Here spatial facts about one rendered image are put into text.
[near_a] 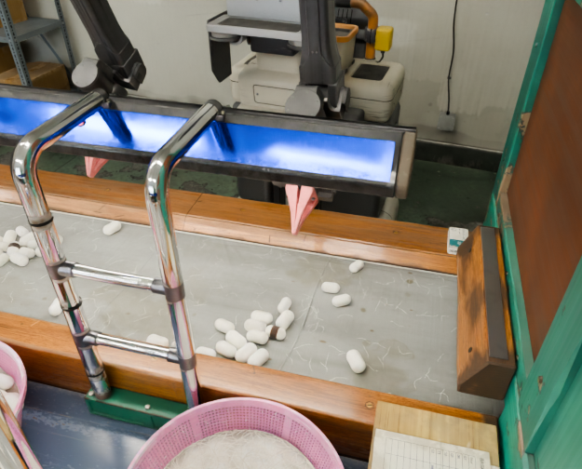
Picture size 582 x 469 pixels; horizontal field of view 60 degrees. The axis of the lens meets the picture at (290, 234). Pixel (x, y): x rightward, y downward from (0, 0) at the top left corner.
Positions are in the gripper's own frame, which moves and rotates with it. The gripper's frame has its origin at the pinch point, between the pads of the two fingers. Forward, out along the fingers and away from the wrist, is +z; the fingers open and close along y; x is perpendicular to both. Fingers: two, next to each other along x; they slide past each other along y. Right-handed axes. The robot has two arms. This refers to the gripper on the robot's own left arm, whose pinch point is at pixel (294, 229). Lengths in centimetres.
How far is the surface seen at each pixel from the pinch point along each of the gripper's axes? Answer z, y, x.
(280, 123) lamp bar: -5.8, 1.4, -26.9
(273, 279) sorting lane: 7.6, -4.1, 9.3
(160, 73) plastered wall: -127, -139, 178
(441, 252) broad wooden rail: -3.6, 24.8, 15.4
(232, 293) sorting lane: 11.7, -9.9, 5.9
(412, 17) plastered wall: -145, 7, 136
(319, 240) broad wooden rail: -2.2, 2.1, 15.0
